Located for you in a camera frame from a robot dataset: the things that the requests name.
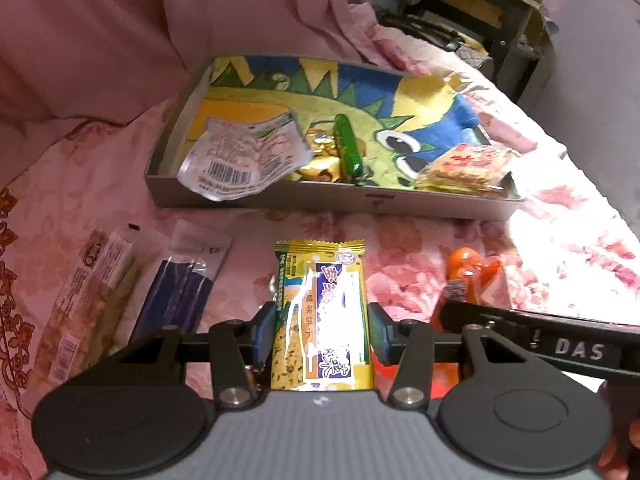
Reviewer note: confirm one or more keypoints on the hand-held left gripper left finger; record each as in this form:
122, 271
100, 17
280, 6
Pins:
265, 335

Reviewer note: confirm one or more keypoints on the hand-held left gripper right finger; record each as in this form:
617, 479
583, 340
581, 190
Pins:
380, 335

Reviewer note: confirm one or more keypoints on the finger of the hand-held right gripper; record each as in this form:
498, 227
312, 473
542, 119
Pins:
505, 322

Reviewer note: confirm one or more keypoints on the yellow cracker packet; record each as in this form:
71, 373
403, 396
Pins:
320, 310

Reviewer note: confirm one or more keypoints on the orange sausage packet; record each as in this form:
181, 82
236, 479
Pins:
465, 270

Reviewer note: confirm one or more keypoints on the dark blue snack packet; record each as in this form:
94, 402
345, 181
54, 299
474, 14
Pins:
175, 290

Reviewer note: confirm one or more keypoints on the grey cardboard box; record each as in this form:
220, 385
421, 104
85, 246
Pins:
325, 200

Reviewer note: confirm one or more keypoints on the red print rice cracker packet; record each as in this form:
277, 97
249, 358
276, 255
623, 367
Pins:
460, 170

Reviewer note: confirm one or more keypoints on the clear barcode snack packet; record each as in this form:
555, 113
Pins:
235, 155

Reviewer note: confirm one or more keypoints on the clear nut bar packet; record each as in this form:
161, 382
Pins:
85, 300

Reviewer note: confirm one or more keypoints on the green sausage packet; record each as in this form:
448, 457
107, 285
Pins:
347, 145

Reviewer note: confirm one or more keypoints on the person's right hand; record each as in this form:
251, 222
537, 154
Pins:
627, 440

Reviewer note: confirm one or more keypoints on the pink floral bed sheet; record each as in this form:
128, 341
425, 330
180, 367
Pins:
425, 240

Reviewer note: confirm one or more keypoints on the brown quilted handbag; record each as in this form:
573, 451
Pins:
425, 30

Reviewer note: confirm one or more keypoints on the black and yellow desk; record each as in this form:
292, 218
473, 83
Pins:
465, 7

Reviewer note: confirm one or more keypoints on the large pink curtain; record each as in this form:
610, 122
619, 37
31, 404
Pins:
100, 35

